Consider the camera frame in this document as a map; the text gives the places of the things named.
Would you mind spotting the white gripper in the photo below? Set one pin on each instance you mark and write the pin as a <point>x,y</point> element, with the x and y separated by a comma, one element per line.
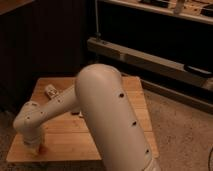
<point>34,146</point>

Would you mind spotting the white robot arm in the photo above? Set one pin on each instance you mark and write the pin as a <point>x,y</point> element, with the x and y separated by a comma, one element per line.
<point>98,94</point>

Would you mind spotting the wooden folding table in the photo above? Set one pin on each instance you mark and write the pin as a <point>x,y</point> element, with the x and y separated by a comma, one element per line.
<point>68,139</point>

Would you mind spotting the dark grey rectangular block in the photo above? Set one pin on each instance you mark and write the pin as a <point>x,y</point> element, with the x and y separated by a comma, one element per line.
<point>79,114</point>

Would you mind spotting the white squeeze bottle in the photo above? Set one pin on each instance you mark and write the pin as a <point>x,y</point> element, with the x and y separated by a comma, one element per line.
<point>51,91</point>

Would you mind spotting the metal vertical pole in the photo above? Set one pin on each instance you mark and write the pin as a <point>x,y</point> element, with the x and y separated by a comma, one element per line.
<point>98,34</point>

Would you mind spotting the long grey shelf beam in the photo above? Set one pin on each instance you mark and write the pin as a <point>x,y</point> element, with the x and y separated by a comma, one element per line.
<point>149,62</point>

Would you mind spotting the upper wooden shelf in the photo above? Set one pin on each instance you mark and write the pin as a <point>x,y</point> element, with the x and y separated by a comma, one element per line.
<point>184,9</point>

